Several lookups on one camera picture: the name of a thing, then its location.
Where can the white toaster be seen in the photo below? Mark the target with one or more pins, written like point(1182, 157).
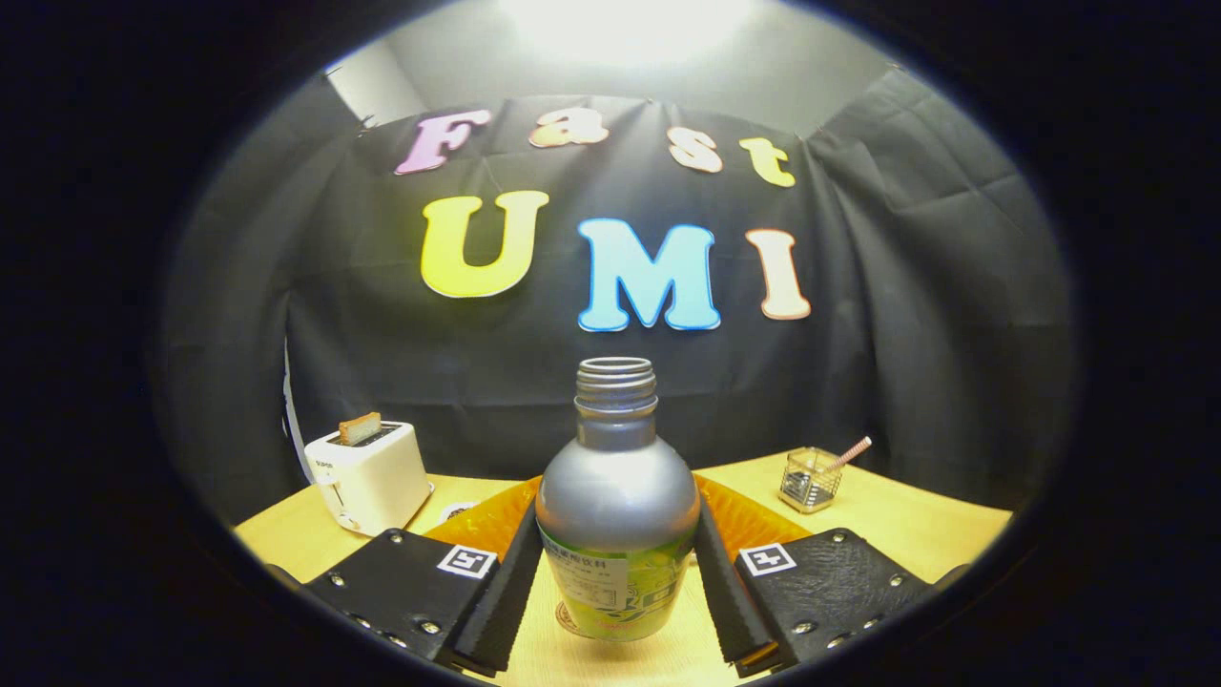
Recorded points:
point(377, 482)

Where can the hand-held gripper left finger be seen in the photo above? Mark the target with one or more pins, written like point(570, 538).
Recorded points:
point(501, 611)

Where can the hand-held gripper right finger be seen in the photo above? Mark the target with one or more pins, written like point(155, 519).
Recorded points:
point(730, 601)

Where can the silver bottle with green label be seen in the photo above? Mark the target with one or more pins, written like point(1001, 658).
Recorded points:
point(615, 496)

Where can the black backdrop cloth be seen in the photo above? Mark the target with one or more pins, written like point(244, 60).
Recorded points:
point(382, 363)

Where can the toast slice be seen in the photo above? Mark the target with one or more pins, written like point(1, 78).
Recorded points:
point(360, 429)

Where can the light wooden table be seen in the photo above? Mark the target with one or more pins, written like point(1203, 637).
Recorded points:
point(906, 536)

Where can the striped straw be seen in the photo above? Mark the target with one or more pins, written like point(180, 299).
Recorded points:
point(854, 451)

